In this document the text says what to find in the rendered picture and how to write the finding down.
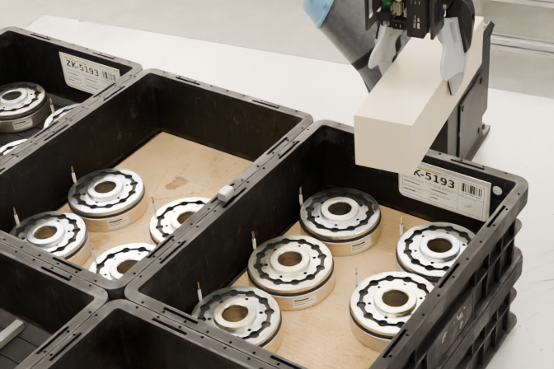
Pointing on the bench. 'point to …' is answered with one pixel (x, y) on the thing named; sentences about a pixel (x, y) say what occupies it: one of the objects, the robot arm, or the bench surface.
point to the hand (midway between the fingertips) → (423, 76)
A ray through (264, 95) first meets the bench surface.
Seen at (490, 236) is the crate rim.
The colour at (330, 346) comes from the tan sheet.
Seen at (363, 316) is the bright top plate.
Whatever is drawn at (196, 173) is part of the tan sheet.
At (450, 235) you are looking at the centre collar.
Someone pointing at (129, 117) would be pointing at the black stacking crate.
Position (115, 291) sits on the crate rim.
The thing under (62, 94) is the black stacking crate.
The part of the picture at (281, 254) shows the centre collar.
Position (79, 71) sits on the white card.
